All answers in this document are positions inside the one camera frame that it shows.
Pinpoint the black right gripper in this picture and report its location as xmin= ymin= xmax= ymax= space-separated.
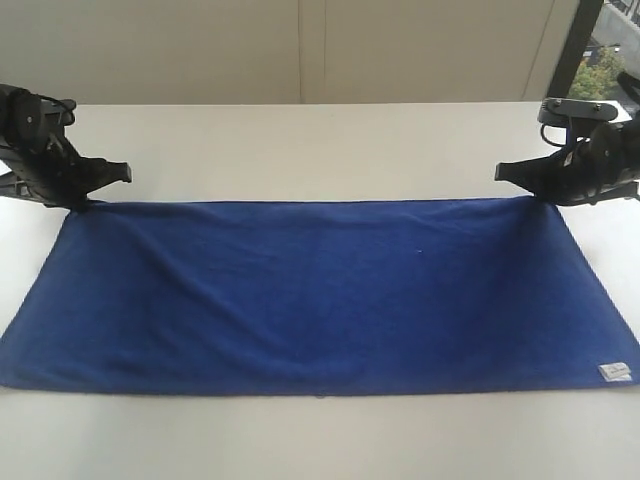
xmin=494 ymin=119 xmax=639 ymax=205

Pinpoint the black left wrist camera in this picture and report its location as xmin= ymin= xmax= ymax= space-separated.
xmin=39 ymin=95 xmax=77 ymax=126

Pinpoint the blue microfiber towel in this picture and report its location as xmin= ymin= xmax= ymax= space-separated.
xmin=1 ymin=197 xmax=639 ymax=396

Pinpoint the green tree outside window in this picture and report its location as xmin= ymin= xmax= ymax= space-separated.
xmin=568 ymin=47 xmax=624 ymax=100

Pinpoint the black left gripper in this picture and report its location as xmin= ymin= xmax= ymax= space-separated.
xmin=1 ymin=84 xmax=132 ymax=212

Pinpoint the black window frame post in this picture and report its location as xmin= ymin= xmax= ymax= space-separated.
xmin=546 ymin=0 xmax=604 ymax=98

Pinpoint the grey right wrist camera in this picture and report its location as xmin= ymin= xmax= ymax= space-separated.
xmin=537 ymin=98 xmax=618 ymax=128

